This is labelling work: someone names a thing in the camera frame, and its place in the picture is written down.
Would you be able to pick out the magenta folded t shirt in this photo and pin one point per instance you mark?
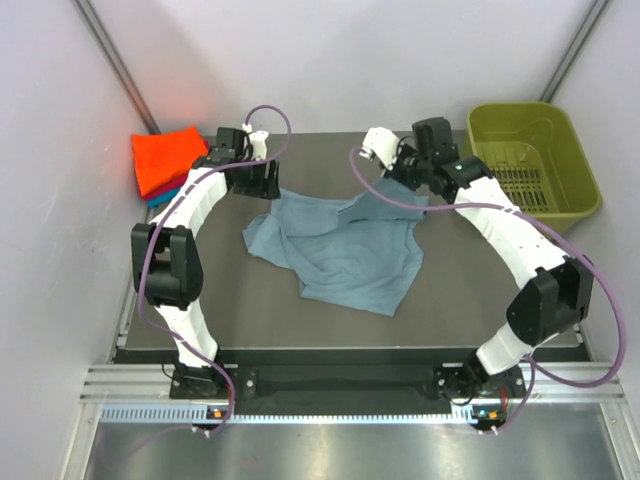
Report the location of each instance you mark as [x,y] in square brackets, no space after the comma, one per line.
[166,167]

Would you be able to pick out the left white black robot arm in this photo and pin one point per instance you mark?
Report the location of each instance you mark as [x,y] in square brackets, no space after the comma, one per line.
[167,270]

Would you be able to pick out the perforated cable duct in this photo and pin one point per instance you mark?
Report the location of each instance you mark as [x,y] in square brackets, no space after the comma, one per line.
[202,414]

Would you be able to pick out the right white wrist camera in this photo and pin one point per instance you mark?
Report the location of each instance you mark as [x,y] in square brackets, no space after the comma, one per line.
[380,144]

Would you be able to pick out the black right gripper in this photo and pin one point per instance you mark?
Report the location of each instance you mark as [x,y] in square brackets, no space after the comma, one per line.
[394,174]

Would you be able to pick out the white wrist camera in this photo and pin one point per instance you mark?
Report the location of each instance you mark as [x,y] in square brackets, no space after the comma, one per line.
[380,144]
[257,142]

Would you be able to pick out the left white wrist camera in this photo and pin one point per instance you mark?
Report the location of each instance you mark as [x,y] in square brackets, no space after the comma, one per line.
[257,142]

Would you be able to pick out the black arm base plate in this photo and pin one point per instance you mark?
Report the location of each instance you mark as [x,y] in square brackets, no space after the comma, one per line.
[439,382]

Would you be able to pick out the orange folded t shirt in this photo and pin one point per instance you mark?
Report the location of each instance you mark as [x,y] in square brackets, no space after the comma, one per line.
[141,144]

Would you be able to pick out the aluminium frame rail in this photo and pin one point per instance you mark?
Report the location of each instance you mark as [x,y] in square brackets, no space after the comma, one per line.
[137,383]

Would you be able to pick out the olive green plastic basket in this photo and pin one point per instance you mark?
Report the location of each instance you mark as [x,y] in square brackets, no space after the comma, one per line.
[538,159]

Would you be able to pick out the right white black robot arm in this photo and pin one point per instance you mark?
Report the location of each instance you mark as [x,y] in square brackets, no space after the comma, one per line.
[554,287]

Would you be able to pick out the grey blue t shirt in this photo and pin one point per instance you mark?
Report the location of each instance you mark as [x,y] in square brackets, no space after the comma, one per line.
[359,253]

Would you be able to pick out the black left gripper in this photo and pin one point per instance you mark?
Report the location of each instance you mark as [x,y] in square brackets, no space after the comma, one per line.
[264,187]

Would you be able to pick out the teal folded t shirt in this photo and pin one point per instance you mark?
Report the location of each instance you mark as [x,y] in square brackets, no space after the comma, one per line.
[161,199]

